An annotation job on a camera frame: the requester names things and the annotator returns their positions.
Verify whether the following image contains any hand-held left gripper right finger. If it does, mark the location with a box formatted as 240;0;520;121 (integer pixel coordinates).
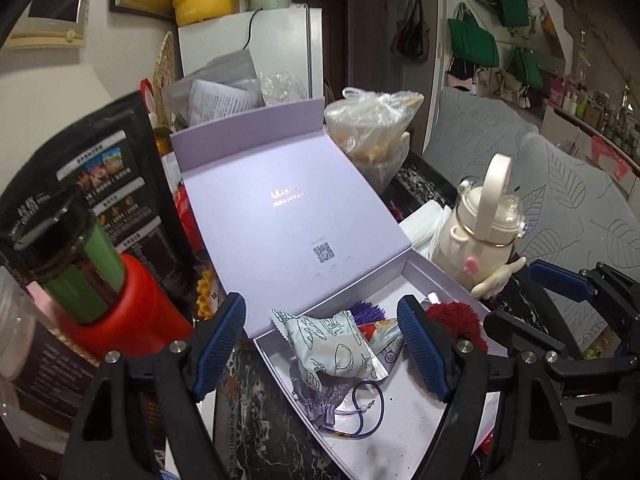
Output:
396;295;583;480

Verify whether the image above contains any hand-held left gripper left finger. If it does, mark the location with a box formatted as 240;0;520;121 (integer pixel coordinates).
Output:
60;291;248;480

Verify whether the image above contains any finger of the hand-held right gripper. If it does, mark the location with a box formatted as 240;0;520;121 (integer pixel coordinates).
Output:
529;259;601;306
482;309;586;361

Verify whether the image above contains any silver purple snack packet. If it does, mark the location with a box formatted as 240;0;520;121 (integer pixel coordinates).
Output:
367;317;406;366

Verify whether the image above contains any red fuzzy scrunchie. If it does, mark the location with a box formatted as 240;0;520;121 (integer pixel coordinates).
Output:
425;302;488;353

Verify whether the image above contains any purple tassel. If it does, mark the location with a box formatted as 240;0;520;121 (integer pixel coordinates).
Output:
348;300;388;323

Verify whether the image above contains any white patterned bread packet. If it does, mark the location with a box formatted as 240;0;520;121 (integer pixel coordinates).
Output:
271;308;388;386

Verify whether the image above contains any lilac drawstring pouch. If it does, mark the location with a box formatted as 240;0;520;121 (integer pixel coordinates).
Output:
290;362;386;438

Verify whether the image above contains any lilac gift box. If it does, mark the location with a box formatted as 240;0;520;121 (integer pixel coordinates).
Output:
170;97;503;480

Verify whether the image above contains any yellow crochet item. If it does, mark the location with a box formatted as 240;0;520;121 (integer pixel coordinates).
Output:
196;267;223;321

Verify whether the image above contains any grey leaf pattern cushion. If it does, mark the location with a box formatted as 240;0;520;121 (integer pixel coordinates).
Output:
500;132;640;356

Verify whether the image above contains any white cartoon water bottle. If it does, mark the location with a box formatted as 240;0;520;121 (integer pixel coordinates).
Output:
431;152;528;306

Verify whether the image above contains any white tissue pack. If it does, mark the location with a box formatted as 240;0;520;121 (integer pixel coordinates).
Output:
400;199;456;256

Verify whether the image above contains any pink cloth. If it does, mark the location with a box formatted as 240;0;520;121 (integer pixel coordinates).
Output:
590;132;633;178

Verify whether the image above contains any green tumbler black lid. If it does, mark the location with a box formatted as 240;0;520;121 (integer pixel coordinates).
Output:
0;185;126;326

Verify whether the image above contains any leaf pattern chair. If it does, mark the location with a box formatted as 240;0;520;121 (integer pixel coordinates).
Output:
422;87;541;181

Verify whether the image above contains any white cabinet with bottles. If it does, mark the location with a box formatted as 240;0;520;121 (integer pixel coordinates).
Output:
547;72;640;151

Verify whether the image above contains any clear jar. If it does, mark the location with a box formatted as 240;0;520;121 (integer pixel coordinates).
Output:
0;265;66;386

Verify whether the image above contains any green tote bag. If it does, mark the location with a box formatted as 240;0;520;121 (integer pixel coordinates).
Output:
447;2;501;68
505;46;543;86
487;0;531;28

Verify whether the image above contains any clear plastic food bag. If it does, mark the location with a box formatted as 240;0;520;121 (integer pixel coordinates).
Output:
324;87;426;193

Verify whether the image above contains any black printed pouch bag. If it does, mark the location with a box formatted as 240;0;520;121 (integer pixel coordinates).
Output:
0;90;198;306

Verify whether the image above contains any grey mailer bag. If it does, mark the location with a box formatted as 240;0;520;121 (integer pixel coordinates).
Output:
164;49;261;126

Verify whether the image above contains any woven straw tray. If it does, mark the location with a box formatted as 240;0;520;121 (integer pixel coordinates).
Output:
152;30;178;126

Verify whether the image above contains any brown handbag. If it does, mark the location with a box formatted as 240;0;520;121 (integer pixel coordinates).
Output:
390;0;431;63

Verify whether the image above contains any white refrigerator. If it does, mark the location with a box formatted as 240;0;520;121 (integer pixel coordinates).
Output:
177;4;326;106

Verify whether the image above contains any dark wooden door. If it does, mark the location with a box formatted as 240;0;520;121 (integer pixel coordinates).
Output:
292;0;348;91

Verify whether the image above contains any black power cable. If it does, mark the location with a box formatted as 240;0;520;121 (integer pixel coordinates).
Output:
242;7;263;53

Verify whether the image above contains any white wall intercom panel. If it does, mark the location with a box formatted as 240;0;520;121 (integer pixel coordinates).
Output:
7;0;93;51

